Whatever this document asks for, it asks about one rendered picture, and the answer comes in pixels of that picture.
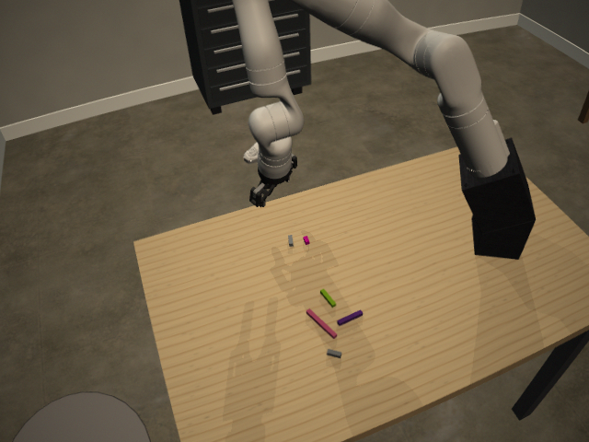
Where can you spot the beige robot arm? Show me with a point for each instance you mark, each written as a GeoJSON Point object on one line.
{"type": "Point", "coordinates": [444, 57]}

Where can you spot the pink rod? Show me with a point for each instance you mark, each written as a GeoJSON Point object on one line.
{"type": "Point", "coordinates": [321, 323]}

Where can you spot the purple rod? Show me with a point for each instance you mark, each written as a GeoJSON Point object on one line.
{"type": "Point", "coordinates": [348, 318]}

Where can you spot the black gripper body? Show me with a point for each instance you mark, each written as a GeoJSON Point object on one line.
{"type": "Point", "coordinates": [269, 182]}

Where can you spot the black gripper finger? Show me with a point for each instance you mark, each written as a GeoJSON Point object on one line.
{"type": "Point", "coordinates": [293, 166]}
{"type": "Point", "coordinates": [256, 195]}

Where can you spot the lime green rod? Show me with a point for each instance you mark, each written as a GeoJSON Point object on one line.
{"type": "Point", "coordinates": [328, 298]}

